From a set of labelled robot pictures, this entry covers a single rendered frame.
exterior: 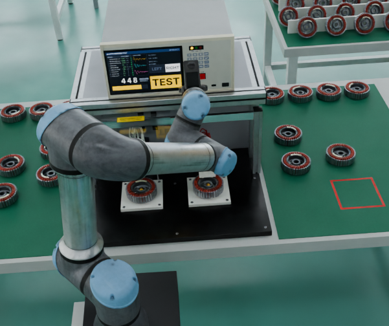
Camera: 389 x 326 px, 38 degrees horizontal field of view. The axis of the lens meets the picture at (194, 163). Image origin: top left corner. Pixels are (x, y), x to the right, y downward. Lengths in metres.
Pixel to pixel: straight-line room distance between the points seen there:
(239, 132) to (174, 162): 0.93
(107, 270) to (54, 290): 1.41
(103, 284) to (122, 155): 0.39
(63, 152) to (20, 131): 1.34
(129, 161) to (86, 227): 0.29
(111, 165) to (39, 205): 0.99
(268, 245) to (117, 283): 0.65
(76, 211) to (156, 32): 0.78
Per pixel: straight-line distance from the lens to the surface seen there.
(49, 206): 2.14
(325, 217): 2.02
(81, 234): 1.44
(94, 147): 1.18
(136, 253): 1.90
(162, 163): 1.29
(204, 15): 2.02
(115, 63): 1.90
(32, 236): 2.05
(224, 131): 2.21
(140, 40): 1.88
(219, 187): 2.01
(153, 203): 2.02
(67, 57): 4.77
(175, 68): 1.91
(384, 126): 2.50
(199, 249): 1.89
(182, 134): 1.54
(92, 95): 2.01
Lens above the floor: 2.14
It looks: 39 degrees down
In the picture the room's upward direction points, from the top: 3 degrees counter-clockwise
